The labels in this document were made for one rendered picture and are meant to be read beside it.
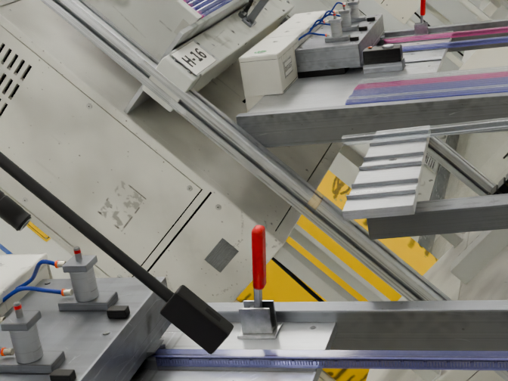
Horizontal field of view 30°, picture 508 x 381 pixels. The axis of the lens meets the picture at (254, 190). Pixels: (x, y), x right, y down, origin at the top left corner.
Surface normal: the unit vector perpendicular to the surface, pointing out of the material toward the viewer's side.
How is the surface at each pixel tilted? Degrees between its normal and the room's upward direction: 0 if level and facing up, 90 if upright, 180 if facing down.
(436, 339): 90
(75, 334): 45
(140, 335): 135
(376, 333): 90
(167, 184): 90
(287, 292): 90
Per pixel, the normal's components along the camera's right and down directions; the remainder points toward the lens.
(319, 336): -0.15, -0.94
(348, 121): -0.26, 0.34
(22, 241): 0.58, -0.69
